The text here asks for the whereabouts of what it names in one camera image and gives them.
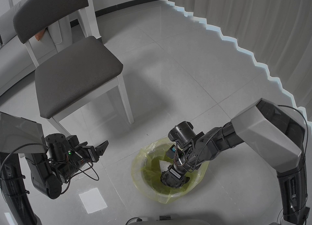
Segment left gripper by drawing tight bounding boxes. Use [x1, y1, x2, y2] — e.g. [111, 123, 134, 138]
[82, 140, 109, 163]

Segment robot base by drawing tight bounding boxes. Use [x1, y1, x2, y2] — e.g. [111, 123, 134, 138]
[127, 215, 283, 225]

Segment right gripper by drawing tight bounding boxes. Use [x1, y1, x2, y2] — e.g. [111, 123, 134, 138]
[168, 157, 193, 179]

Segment black cable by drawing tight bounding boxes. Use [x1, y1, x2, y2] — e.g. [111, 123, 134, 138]
[71, 163, 100, 181]
[125, 217, 143, 225]

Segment white wrapper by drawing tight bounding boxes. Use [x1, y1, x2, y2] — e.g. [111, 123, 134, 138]
[158, 160, 172, 171]

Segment pale grey sofa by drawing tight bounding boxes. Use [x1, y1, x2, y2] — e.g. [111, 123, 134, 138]
[0, 0, 73, 97]

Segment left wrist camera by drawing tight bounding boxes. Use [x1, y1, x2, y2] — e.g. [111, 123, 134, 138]
[67, 135, 79, 149]

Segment pale grey cushion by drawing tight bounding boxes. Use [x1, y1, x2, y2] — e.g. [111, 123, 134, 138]
[7, 0, 46, 18]

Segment yellow plastic bag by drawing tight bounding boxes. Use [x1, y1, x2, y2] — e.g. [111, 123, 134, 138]
[132, 138, 209, 204]

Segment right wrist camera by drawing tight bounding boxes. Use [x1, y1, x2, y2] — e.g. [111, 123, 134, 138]
[166, 145, 178, 158]

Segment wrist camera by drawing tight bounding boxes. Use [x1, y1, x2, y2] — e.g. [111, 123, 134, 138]
[67, 135, 79, 149]
[166, 145, 178, 158]

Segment pale curtain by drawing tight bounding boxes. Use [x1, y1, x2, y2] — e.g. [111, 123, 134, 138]
[161, 0, 312, 122]

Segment white chair grey cushions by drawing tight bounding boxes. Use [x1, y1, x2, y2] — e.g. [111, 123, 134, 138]
[13, 0, 134, 138]

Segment black plastic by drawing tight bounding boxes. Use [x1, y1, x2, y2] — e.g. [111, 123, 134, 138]
[160, 170, 191, 189]

